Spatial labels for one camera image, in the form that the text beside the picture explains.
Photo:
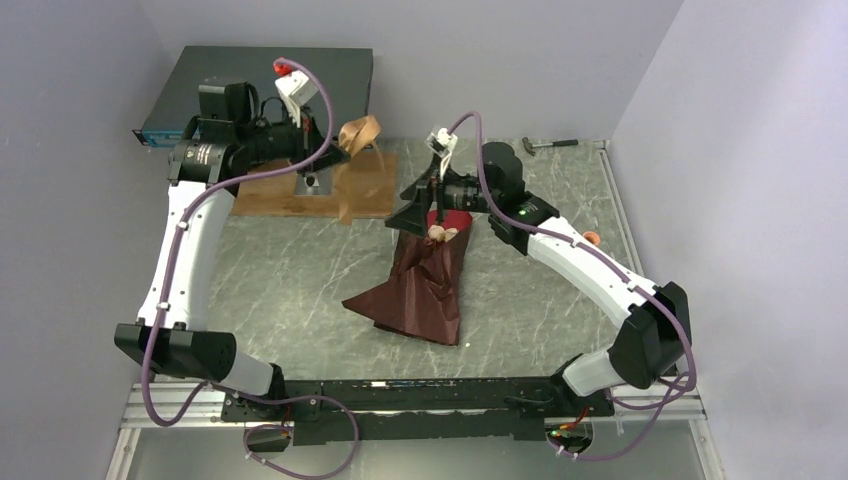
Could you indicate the grey blue network switch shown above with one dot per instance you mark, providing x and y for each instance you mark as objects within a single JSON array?
[{"x": 345, "y": 73}]

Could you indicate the aluminium rail frame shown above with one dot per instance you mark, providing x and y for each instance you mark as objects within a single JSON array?
[{"x": 523, "y": 407}]

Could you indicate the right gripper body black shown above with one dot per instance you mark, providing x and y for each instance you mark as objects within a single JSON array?
[{"x": 455, "y": 193}]

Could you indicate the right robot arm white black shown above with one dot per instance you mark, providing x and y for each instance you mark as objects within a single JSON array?
[{"x": 654, "y": 330}]

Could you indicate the orange ribbed ceramic vase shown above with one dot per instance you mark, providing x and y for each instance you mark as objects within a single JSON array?
[{"x": 592, "y": 237}]

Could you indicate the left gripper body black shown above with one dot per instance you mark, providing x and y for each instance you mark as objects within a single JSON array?
[{"x": 300, "y": 141}]

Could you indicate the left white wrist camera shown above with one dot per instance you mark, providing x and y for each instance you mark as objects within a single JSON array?
[{"x": 294, "y": 88}]

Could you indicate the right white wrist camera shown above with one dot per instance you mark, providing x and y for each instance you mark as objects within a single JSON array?
[{"x": 442, "y": 143}]

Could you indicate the metal stand bracket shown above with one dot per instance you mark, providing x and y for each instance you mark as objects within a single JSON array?
[{"x": 314, "y": 183}]

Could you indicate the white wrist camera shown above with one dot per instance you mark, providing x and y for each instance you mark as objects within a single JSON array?
[
  {"x": 442, "y": 143},
  {"x": 294, "y": 88}
]

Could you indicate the maroon paper bouquet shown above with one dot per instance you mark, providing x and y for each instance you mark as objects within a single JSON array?
[{"x": 420, "y": 298}]

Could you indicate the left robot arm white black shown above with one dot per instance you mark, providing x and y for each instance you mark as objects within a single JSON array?
[{"x": 219, "y": 149}]

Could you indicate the hammer with black handle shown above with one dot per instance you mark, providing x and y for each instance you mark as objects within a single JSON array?
[{"x": 532, "y": 148}]

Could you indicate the wooden board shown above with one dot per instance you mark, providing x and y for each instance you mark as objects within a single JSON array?
[{"x": 368, "y": 181}]

